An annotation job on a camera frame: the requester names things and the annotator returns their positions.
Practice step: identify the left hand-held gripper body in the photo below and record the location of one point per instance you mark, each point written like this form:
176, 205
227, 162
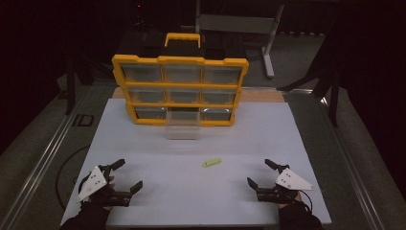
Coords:
94, 182

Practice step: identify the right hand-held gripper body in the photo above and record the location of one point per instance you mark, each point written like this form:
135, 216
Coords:
287, 183

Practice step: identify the yellow-green cylinder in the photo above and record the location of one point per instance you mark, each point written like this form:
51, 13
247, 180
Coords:
211, 163

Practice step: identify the clear plastic drawer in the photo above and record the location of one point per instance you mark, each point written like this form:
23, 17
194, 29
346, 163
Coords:
182, 131

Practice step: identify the person's left hand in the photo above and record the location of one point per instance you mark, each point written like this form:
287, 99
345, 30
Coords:
105, 196

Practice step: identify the person's right hand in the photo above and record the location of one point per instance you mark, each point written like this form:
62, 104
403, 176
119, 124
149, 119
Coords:
288, 203

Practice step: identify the black stand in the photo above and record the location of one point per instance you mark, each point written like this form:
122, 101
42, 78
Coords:
333, 102
71, 89

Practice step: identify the yellow drawer organizer cabinet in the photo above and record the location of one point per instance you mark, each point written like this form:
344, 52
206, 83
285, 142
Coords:
182, 85

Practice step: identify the grey metal stand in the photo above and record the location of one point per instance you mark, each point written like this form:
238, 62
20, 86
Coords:
236, 23

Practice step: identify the aluminium floor rail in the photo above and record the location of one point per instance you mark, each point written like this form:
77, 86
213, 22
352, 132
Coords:
41, 159
348, 166

